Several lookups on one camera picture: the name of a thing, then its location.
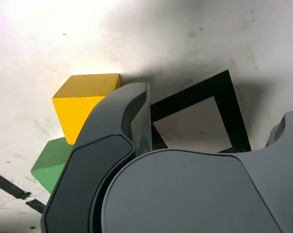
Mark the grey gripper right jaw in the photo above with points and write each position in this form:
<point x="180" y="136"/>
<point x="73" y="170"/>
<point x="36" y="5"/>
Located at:
<point x="185" y="194"/>

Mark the black tape strip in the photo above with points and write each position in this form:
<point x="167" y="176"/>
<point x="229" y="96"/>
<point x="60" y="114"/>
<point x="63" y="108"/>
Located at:
<point x="7" y="186"/>

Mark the green cube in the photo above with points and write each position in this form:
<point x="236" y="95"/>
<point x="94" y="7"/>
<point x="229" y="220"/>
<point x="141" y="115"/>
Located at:
<point x="49" y="165"/>

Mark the yellow cube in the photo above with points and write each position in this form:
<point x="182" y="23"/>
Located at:
<point x="73" y="102"/>

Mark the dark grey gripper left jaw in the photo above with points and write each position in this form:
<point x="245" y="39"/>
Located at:
<point x="88" y="170"/>

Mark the black tape square outline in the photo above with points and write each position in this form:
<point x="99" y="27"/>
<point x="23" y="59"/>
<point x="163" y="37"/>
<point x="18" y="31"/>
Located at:
<point x="229" y="109"/>

